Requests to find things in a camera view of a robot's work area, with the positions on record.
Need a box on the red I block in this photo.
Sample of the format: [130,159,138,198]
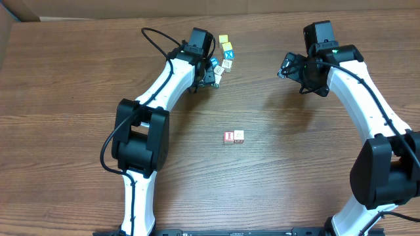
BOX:
[224,131,234,144]

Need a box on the red circle block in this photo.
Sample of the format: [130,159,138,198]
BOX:
[234,130,245,143]

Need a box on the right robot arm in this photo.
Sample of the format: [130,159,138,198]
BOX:
[278,20,419,235]

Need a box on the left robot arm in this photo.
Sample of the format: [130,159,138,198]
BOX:
[100,28,215,235]

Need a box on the white green block lower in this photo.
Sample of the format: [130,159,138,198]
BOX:
[212,75,222,89]

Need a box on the white block centre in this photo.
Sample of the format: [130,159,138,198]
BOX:
[213,66,225,76]

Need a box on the blue picture block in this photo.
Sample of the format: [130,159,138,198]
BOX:
[210,57,219,68]

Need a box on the white block right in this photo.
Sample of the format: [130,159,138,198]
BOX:
[220,59,233,73]

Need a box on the blue X block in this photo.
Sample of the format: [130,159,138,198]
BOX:
[224,50,235,60]

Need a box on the yellow block near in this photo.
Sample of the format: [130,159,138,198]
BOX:
[222,42,233,52]

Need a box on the yellow block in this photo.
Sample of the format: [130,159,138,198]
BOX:
[222,42,233,52]
[219,35,228,47]

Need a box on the yellow block far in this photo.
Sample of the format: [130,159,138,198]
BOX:
[219,35,228,47]

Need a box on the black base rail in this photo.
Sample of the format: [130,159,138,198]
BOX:
[151,227,327,236]

